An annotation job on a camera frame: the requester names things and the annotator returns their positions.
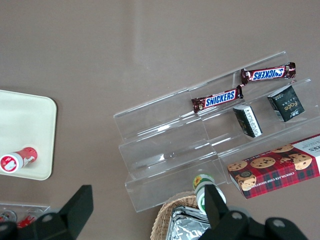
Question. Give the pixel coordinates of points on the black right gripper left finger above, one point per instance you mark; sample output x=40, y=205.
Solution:
x=75, y=212

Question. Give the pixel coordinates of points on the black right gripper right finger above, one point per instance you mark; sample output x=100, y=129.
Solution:
x=212, y=202

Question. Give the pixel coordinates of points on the woven wicker basket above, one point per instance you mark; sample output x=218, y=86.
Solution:
x=175, y=203

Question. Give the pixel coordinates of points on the beige plastic tray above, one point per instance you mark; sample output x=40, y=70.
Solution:
x=27, y=130

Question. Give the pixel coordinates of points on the green white flower-cap bottle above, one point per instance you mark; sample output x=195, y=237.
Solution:
x=201, y=185

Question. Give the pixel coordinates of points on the small red white bottle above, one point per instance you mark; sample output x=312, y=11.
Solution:
x=28, y=218
x=7, y=215

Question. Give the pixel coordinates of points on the clear acrylic bottle holder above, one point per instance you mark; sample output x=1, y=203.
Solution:
x=25, y=208

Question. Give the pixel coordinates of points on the red tartan chocolate cookie box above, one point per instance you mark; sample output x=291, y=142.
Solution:
x=275, y=170

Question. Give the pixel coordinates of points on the clear acrylic stepped display stand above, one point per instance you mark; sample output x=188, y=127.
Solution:
x=250, y=120
x=165, y=150

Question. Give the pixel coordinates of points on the red white-capped drink bottle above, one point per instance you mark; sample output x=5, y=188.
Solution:
x=18, y=160

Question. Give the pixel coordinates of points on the small black white-sided carton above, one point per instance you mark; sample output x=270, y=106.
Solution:
x=248, y=120

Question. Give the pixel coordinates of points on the Snickers chocolate bar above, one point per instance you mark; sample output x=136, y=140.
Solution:
x=268, y=73
x=217, y=100

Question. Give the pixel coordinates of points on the black Face-print carton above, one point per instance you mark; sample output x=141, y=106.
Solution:
x=287, y=103

